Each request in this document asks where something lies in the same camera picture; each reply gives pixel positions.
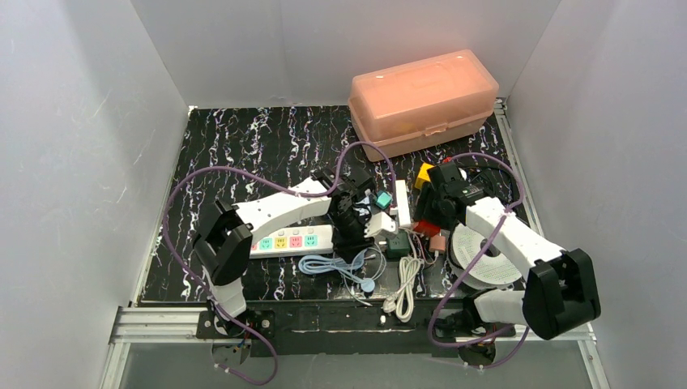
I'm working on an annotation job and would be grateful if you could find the yellow cube socket adapter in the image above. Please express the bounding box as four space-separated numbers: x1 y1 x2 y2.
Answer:
413 162 433 190

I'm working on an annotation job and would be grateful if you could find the red power adapter plug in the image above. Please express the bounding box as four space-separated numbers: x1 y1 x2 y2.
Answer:
412 220 441 237

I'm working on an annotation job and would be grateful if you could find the teal small adapter plug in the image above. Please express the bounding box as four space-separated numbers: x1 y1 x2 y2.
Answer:
375 190 394 210

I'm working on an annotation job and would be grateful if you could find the long white power strip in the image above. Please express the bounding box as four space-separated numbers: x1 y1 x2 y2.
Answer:
250 224 334 259

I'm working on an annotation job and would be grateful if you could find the light blue cable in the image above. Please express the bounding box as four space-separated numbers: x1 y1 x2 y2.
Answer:
297 249 377 293

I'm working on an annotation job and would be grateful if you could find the pink translucent storage box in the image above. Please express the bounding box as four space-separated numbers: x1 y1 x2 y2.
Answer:
348 49 499 162

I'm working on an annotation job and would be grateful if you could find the white power cord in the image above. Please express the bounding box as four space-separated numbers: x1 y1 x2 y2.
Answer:
382 254 422 323

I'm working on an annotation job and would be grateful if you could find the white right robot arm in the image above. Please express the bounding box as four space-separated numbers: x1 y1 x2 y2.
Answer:
415 162 601 340

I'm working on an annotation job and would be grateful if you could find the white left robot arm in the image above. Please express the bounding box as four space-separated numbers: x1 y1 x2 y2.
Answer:
193 168 375 318

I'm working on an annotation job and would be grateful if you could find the small pink usb plug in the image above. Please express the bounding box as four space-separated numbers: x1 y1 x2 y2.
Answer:
428 234 446 257

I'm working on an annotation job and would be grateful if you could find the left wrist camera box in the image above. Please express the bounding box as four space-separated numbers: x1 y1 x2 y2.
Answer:
365 212 399 238

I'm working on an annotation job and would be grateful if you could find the black coiled usb cable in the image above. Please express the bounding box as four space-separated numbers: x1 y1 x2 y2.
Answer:
467 165 521 216

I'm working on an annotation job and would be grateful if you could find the thin pink charging cable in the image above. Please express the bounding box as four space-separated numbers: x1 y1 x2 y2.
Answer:
399 225 438 267

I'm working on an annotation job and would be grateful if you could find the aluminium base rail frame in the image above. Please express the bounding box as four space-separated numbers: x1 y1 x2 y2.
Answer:
100 300 608 388

